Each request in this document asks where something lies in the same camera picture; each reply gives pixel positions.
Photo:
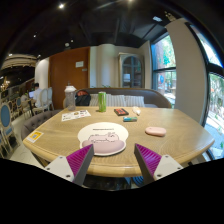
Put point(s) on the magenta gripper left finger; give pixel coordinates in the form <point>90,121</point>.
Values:
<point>73,167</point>

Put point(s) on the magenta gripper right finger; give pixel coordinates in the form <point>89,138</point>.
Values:
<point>154,166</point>

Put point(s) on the yellow table sticker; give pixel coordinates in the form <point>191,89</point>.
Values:
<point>34,136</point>

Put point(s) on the printed paper menu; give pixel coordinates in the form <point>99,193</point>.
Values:
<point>75,115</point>

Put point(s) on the small teal box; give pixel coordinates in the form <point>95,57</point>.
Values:
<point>129,119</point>

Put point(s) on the white plastic wrapper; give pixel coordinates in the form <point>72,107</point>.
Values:
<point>136,110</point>

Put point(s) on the grey tufted chair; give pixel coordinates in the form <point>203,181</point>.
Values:
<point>34,122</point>

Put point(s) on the black red card box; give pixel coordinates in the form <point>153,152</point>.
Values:
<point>121,112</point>

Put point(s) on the clear shaker bottle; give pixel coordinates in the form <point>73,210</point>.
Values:
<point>70,97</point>

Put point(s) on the black backpack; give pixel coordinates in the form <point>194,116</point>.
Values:
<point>82,98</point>

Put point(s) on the blue white ornate chair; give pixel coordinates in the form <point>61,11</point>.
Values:
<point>7,128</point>

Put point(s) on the seated person white shirt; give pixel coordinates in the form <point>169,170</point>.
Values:
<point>36,98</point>

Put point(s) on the green drink can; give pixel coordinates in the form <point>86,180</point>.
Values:
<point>102,101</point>

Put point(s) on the white dining chair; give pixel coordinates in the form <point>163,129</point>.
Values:
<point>45,100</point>

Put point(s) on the striped white cushion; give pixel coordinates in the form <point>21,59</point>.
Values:
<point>124,100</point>

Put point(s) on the arched cabinet door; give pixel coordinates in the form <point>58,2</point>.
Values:
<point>131,70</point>

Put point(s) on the brown wooden door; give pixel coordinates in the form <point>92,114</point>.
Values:
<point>70,66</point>

